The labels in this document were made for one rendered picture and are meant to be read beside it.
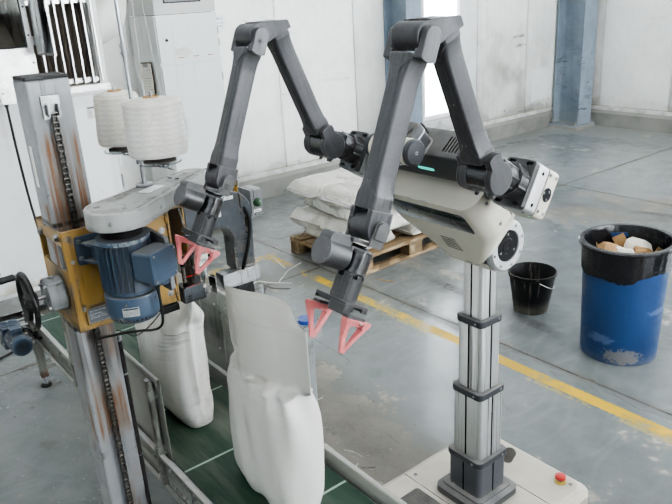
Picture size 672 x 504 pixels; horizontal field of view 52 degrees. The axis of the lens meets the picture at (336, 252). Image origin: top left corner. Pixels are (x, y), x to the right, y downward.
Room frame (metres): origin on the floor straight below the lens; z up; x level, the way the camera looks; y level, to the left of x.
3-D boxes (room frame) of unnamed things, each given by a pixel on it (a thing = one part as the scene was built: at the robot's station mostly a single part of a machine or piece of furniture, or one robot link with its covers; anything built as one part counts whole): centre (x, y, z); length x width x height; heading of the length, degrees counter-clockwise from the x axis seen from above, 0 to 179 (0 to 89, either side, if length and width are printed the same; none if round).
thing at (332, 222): (4.97, -0.26, 0.32); 0.66 x 0.43 x 0.15; 129
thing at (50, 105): (1.92, 0.75, 1.68); 0.05 x 0.03 x 0.06; 127
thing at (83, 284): (2.03, 0.71, 1.18); 0.34 x 0.25 x 0.31; 127
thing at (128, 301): (1.82, 0.59, 1.21); 0.15 x 0.15 x 0.25
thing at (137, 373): (2.46, 0.95, 0.54); 1.05 x 0.02 x 0.41; 37
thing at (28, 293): (1.86, 0.91, 1.13); 0.18 x 0.11 x 0.18; 37
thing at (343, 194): (4.97, -0.27, 0.56); 0.66 x 0.42 x 0.15; 127
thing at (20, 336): (3.27, 1.68, 0.35); 0.30 x 0.15 x 0.15; 37
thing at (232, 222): (2.27, 0.46, 1.21); 0.30 x 0.25 x 0.30; 37
